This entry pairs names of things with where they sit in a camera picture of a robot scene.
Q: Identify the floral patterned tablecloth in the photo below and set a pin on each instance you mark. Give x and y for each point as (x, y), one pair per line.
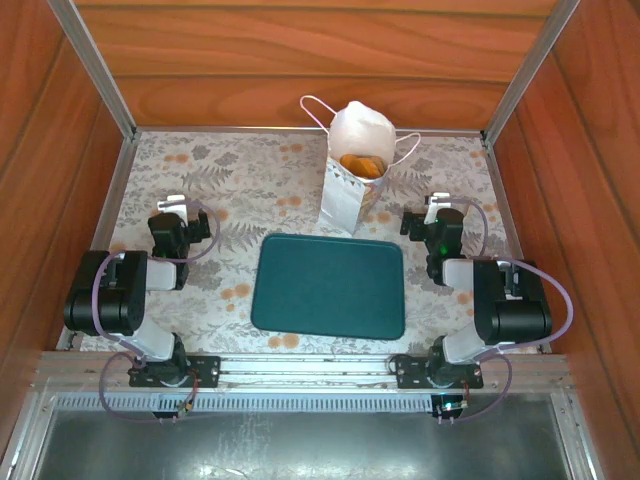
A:
(225, 165)

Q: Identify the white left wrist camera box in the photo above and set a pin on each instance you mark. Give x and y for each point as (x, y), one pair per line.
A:
(172, 204)

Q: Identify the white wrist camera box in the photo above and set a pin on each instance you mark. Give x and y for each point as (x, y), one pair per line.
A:
(436, 202)
(172, 204)

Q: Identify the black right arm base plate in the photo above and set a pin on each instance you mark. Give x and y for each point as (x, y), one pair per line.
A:
(410, 372)

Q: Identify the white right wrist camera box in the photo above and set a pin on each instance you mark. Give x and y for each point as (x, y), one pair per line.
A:
(436, 202)

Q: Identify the white patterned paper bag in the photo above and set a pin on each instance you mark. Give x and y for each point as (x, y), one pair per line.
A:
(342, 195)

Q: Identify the grey metal plate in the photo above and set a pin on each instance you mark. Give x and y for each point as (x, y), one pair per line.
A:
(300, 450)

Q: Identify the aluminium frame post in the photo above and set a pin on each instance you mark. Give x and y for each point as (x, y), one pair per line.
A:
(530, 65)
(95, 65)

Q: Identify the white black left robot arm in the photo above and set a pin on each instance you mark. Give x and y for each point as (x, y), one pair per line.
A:
(100, 300)

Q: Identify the aluminium mounting rail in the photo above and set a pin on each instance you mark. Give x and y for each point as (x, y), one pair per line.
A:
(300, 367)

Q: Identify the dark green plastic tray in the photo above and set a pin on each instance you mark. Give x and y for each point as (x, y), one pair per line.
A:
(325, 290)

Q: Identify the aluminium frame crossbar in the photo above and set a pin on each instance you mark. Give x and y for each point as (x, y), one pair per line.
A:
(225, 129)

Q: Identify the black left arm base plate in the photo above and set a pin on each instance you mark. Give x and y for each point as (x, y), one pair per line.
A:
(205, 370)

